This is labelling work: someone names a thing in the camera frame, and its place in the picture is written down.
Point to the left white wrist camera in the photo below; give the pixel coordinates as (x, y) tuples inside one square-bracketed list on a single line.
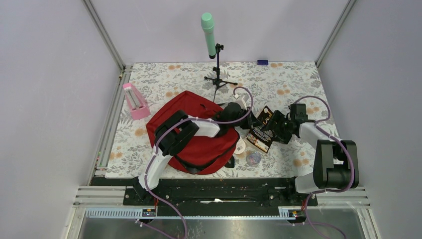
[(242, 100)]

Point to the white oval card package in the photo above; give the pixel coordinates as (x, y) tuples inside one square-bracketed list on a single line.
[(240, 147)]

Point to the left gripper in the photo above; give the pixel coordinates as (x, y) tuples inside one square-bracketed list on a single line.
[(251, 121)]

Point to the black microphone tripod stand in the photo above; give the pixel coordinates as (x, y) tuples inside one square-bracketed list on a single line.
[(217, 81)]

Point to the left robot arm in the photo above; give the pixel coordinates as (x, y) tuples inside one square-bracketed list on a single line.
[(182, 129)]

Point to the mint green microphone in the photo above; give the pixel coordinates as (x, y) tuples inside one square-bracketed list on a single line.
[(207, 24)]

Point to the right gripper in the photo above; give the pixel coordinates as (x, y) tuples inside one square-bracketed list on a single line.
[(278, 117)]

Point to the clear round plastic container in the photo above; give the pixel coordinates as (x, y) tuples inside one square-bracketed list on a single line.
[(253, 159)]

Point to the black book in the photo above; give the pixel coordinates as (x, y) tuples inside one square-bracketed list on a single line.
[(257, 136)]

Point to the pink metronome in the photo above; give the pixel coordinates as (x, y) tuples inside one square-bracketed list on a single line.
[(138, 106)]

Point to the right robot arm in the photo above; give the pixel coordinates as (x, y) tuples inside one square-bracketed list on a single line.
[(335, 165)]

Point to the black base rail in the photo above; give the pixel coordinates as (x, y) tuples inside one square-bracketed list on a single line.
[(216, 197)]

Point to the small blue block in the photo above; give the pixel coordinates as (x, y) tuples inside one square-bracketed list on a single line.
[(262, 62)]

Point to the red backpack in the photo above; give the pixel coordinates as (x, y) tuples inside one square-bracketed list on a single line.
[(202, 155)]

